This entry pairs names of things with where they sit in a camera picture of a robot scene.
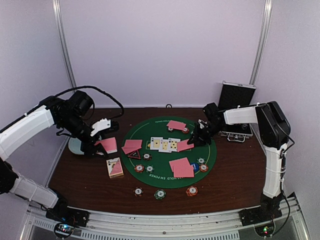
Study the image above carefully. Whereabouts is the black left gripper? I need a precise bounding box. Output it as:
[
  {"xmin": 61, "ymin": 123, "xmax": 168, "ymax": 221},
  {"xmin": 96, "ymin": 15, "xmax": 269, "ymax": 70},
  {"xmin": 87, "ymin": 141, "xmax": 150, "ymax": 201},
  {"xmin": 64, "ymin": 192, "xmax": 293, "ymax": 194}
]
[{"xmin": 59, "ymin": 113, "xmax": 109, "ymax": 159}]

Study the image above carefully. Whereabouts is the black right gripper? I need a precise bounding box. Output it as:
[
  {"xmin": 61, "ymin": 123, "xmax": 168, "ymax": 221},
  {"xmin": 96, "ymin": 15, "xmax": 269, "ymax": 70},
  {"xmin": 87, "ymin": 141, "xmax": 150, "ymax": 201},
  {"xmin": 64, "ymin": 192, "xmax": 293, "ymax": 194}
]
[{"xmin": 188, "ymin": 121, "xmax": 226, "ymax": 146}]

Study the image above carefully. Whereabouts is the blue small blind button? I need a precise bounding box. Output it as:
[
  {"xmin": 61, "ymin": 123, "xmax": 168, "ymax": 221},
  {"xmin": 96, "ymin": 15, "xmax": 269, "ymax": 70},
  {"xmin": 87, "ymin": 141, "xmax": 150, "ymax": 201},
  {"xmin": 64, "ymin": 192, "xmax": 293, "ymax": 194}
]
[{"xmin": 191, "ymin": 162, "xmax": 199, "ymax": 172}]

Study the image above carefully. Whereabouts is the red-backed playing card deck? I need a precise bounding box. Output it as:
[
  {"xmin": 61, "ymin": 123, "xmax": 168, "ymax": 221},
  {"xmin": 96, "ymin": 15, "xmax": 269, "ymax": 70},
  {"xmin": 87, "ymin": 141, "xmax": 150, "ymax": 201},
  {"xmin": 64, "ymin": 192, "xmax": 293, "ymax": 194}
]
[{"xmin": 95, "ymin": 137, "xmax": 118, "ymax": 154}]

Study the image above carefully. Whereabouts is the orange chip stack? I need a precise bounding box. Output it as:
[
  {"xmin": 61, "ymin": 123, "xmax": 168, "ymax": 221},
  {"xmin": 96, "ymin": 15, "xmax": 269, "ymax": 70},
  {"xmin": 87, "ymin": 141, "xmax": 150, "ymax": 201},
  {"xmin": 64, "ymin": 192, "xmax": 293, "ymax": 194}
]
[{"xmin": 185, "ymin": 186, "xmax": 198, "ymax": 197}]

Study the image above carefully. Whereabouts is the black red triangular dealer marker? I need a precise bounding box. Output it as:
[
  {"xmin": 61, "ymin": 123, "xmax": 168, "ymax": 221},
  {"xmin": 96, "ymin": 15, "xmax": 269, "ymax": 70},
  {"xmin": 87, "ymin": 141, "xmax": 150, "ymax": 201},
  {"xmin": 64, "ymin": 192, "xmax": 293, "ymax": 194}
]
[{"xmin": 128, "ymin": 150, "xmax": 141, "ymax": 160}]

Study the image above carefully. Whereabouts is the green chip stack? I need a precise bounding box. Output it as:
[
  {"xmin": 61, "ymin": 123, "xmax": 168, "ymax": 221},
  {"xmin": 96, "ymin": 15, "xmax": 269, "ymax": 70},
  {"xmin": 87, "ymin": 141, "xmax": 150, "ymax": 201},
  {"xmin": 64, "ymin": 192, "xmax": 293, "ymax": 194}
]
[{"xmin": 154, "ymin": 189, "xmax": 166, "ymax": 200}]

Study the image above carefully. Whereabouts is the red black chip stack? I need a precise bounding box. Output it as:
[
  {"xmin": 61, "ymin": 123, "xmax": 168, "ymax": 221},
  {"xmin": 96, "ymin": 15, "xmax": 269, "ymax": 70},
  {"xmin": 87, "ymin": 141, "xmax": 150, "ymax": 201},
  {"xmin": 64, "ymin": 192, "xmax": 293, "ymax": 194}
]
[{"xmin": 133, "ymin": 187, "xmax": 144, "ymax": 197}]

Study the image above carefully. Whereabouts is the five of diamonds card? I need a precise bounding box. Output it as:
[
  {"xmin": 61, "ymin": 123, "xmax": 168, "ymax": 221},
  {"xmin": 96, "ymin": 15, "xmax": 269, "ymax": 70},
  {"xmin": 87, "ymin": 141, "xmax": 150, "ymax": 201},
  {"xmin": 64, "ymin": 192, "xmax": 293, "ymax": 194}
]
[{"xmin": 158, "ymin": 139, "xmax": 172, "ymax": 153}]

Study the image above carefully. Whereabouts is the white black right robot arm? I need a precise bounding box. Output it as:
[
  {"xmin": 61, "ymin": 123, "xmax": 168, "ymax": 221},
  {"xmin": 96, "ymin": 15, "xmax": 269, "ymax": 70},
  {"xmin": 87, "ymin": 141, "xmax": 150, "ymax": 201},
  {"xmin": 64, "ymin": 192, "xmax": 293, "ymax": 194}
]
[{"xmin": 187, "ymin": 101, "xmax": 291, "ymax": 221}]

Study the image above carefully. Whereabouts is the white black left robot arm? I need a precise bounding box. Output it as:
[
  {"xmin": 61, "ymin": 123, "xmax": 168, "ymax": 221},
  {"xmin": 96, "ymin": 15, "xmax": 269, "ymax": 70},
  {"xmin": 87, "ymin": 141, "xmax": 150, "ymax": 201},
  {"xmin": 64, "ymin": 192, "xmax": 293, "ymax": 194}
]
[{"xmin": 0, "ymin": 90, "xmax": 112, "ymax": 222}]

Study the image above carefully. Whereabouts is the light blue flower plate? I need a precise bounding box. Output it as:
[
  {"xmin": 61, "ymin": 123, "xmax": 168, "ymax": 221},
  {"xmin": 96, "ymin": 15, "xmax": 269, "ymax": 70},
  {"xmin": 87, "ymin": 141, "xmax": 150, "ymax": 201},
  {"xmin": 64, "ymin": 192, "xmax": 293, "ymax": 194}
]
[{"xmin": 68, "ymin": 138, "xmax": 84, "ymax": 155}]

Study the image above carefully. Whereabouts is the round green poker mat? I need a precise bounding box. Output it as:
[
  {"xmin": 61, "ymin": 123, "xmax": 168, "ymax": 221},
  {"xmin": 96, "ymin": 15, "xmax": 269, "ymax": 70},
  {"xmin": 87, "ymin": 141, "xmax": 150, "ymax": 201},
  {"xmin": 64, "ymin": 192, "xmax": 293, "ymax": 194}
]
[{"xmin": 121, "ymin": 116, "xmax": 217, "ymax": 189}]

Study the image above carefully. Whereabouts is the gold playing card box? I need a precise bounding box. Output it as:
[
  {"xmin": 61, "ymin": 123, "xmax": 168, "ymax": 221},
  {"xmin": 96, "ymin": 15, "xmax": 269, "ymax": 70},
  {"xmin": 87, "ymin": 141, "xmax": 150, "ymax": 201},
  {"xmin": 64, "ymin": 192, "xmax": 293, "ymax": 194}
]
[{"xmin": 106, "ymin": 157, "xmax": 124, "ymax": 179}]

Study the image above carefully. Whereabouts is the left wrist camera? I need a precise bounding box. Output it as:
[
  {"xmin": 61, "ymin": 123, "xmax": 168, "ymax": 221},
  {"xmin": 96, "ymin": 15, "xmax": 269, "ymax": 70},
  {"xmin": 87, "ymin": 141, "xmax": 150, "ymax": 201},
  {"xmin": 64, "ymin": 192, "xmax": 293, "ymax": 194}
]
[{"xmin": 90, "ymin": 118, "xmax": 120, "ymax": 137}]

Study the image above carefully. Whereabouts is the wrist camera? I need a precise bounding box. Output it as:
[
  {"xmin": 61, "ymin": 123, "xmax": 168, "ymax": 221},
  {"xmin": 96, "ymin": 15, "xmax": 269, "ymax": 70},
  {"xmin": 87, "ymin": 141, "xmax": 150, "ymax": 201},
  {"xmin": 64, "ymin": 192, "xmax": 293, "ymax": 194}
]
[
  {"xmin": 90, "ymin": 118, "xmax": 120, "ymax": 137},
  {"xmin": 202, "ymin": 102, "xmax": 220, "ymax": 122}
]

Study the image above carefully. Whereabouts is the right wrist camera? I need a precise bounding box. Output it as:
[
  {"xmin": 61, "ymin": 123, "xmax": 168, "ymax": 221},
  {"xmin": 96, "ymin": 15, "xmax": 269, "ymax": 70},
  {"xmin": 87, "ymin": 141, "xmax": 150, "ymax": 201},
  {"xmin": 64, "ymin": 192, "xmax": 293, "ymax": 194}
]
[{"xmin": 202, "ymin": 102, "xmax": 220, "ymax": 122}]

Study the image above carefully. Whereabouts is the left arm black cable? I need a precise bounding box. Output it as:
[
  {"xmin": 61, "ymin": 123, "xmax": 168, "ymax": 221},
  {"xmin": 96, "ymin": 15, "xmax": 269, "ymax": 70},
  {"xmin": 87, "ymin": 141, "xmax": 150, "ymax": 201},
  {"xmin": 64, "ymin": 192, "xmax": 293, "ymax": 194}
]
[{"xmin": 57, "ymin": 85, "xmax": 125, "ymax": 120}]

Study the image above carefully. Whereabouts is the metal front rail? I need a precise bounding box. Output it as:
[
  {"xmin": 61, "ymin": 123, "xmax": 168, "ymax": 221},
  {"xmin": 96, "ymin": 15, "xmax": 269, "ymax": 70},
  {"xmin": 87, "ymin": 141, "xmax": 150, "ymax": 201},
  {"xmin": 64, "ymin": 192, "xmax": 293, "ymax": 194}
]
[{"xmin": 23, "ymin": 191, "xmax": 307, "ymax": 240}]

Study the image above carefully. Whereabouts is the left aluminium frame post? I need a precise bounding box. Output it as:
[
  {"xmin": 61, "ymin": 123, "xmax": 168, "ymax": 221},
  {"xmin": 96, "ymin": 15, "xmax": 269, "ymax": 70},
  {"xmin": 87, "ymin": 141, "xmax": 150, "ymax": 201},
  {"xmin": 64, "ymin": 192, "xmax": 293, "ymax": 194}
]
[{"xmin": 52, "ymin": 0, "xmax": 77, "ymax": 88}]

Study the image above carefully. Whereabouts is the aluminium frame post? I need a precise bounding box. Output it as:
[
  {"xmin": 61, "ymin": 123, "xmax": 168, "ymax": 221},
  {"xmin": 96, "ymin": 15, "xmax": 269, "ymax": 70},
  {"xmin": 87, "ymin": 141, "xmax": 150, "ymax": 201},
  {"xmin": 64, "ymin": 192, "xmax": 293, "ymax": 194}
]
[
  {"xmin": 249, "ymin": 0, "xmax": 273, "ymax": 85},
  {"xmin": 52, "ymin": 0, "xmax": 77, "ymax": 88}
]

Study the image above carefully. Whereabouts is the right aluminium frame post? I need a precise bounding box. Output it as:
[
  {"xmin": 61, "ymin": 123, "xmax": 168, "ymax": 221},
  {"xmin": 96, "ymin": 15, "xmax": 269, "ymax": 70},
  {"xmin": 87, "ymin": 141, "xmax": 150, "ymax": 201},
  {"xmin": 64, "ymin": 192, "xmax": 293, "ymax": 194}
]
[{"xmin": 249, "ymin": 0, "xmax": 273, "ymax": 85}]

